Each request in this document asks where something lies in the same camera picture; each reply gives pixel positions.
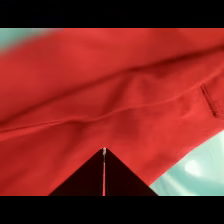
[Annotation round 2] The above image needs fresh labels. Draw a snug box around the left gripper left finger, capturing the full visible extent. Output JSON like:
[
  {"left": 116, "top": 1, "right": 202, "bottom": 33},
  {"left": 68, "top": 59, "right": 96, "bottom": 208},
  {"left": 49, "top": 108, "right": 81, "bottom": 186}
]
[{"left": 49, "top": 148, "right": 105, "bottom": 197}]

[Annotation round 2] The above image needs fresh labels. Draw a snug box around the red garment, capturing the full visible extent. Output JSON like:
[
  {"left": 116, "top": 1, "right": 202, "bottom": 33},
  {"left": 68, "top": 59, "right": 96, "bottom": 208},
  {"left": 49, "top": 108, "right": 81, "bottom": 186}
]
[{"left": 0, "top": 27, "right": 224, "bottom": 197}]

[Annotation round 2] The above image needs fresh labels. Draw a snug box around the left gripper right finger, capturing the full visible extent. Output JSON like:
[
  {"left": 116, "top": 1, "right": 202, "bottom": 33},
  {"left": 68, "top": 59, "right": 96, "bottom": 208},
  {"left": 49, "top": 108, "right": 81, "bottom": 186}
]
[{"left": 105, "top": 148, "right": 159, "bottom": 197}]

